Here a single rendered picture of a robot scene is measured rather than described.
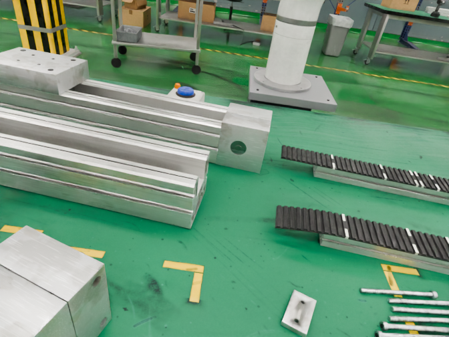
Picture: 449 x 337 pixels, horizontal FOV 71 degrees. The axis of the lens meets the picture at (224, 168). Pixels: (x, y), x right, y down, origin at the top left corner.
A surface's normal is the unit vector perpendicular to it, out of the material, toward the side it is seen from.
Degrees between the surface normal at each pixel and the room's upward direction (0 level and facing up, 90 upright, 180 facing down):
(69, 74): 90
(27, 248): 0
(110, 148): 90
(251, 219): 0
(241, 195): 0
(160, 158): 90
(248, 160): 90
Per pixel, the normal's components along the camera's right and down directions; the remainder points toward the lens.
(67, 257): 0.13, -0.82
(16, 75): -0.18, 0.54
